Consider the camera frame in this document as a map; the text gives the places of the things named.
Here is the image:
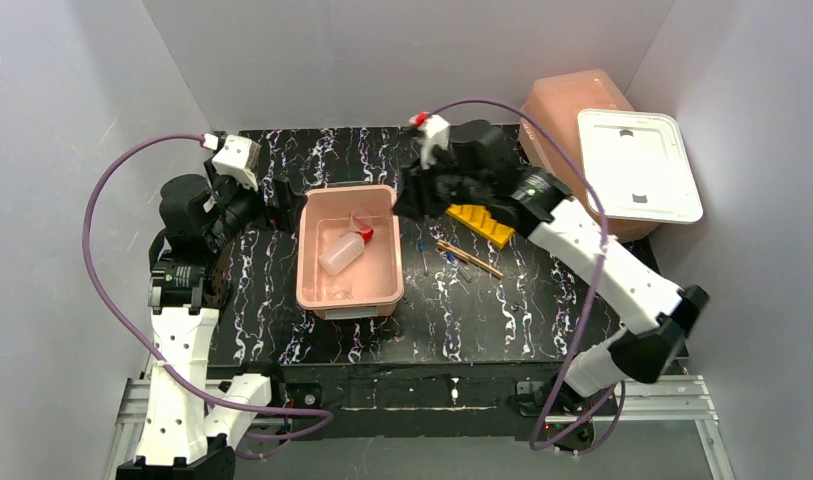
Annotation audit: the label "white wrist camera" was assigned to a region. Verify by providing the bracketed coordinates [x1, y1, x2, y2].
[409, 112, 451, 170]
[211, 135, 261, 192]

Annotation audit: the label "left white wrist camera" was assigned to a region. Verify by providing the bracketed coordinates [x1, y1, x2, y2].
[211, 135, 261, 192]

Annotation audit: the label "wooden test tube clamp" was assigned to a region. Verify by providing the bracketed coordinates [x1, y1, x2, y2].
[436, 240, 504, 279]

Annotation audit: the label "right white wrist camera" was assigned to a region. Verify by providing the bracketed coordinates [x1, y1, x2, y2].
[409, 112, 451, 170]

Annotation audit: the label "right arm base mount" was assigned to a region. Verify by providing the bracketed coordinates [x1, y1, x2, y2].
[510, 381, 626, 457]

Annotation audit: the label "blue capped small vials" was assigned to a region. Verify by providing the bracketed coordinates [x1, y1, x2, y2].
[417, 241, 429, 276]

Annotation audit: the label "aluminium frame rail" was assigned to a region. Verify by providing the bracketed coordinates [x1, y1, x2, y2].
[104, 374, 735, 480]

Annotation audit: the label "purple cable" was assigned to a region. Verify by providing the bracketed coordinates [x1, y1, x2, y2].
[427, 99, 627, 453]
[81, 133, 334, 462]

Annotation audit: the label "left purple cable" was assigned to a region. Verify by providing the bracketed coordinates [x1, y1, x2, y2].
[81, 133, 334, 462]

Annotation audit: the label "clear plastic funnel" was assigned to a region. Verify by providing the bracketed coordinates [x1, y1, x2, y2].
[348, 208, 373, 235]

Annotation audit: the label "clear glass beaker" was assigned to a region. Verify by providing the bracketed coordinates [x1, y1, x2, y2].
[325, 279, 353, 301]

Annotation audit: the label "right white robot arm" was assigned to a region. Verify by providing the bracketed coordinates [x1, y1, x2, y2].
[393, 113, 709, 399]

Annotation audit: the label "yellow test tube rack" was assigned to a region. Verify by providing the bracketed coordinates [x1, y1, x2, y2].
[446, 205, 515, 248]

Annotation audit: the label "white box lid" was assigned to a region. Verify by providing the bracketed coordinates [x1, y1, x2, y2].
[577, 108, 704, 224]

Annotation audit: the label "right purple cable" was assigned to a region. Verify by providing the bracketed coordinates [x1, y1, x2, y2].
[427, 99, 627, 453]

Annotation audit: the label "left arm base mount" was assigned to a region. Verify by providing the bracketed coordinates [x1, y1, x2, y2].
[223, 382, 324, 458]

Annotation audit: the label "pink plastic bin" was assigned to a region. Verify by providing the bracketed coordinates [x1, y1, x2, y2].
[296, 183, 404, 320]

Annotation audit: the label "white plastic bottle red cap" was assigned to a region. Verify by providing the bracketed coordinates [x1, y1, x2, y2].
[318, 229, 374, 276]

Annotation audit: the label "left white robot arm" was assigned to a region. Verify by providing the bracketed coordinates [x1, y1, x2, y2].
[115, 174, 306, 479]

